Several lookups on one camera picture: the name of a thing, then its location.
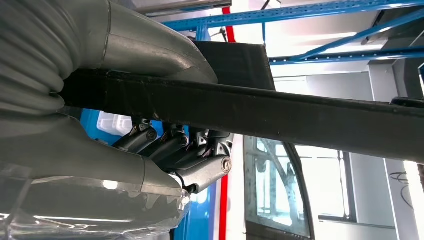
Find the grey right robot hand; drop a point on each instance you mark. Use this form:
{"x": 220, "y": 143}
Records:
{"x": 82, "y": 185}

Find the blue metal shelf rack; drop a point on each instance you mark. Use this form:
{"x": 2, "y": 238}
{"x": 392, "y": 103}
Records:
{"x": 298, "y": 12}

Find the red barrier belt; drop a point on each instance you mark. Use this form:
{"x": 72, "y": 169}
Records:
{"x": 224, "y": 205}

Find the white car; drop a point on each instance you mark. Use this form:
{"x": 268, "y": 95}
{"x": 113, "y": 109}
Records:
{"x": 275, "y": 185}

